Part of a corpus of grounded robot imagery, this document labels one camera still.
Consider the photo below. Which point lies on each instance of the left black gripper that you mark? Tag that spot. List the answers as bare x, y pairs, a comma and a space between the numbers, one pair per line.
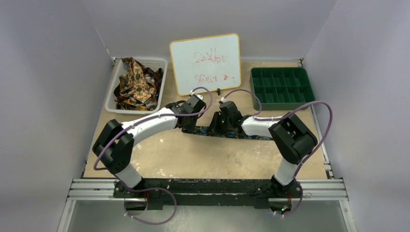
194, 123

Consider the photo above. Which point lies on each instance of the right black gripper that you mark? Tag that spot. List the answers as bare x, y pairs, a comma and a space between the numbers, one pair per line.
217, 124

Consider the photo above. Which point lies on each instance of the blue floral necktie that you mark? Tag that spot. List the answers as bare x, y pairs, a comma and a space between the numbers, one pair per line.
207, 131

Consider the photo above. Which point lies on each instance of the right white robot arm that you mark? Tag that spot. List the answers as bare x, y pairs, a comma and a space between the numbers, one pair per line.
294, 140

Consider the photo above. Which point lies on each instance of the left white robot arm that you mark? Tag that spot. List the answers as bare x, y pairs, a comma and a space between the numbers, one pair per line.
115, 143

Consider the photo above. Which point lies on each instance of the small whiteboard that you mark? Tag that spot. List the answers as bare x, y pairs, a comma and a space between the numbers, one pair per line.
212, 62

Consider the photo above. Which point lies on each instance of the white plastic basket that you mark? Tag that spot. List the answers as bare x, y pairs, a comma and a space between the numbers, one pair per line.
153, 63

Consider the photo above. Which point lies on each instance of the orange patterned necktie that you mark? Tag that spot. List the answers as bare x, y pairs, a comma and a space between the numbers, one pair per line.
133, 85

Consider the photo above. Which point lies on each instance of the green compartment tray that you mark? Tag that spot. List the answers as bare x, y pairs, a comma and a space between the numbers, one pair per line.
280, 88

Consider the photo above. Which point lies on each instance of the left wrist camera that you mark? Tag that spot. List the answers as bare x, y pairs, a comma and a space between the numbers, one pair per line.
201, 97

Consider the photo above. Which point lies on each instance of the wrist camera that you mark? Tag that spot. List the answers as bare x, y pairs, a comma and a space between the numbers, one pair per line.
223, 105
201, 97

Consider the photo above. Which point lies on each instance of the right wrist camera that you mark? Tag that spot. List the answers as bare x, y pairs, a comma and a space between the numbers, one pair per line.
223, 105

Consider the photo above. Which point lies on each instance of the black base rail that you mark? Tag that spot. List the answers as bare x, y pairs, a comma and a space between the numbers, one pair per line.
257, 193

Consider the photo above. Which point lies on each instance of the aluminium frame rail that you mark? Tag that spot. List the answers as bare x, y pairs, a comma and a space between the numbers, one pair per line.
103, 189

